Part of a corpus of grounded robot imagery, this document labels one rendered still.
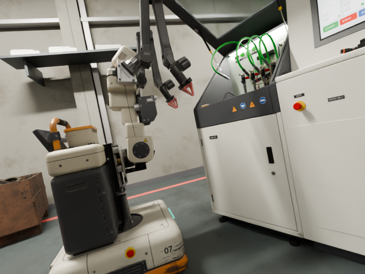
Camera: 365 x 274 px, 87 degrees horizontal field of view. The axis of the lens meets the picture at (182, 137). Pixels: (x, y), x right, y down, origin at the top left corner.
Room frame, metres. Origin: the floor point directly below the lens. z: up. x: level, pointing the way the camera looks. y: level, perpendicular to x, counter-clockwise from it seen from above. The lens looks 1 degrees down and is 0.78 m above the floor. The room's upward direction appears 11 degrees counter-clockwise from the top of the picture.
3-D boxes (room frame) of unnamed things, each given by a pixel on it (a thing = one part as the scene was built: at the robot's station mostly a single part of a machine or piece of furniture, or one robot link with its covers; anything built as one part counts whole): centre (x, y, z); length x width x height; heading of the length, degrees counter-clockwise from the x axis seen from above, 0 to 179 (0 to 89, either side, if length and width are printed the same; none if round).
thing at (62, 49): (2.84, 1.44, 2.22); 0.37 x 0.36 x 0.09; 105
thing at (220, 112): (1.36, -0.36, 0.87); 0.62 x 0.04 x 0.16; 38
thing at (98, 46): (2.99, 0.86, 2.22); 0.39 x 0.37 x 0.10; 105
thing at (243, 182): (1.35, -0.35, 0.44); 0.65 x 0.02 x 0.68; 38
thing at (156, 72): (1.57, 0.11, 1.40); 0.11 x 0.06 x 0.43; 15
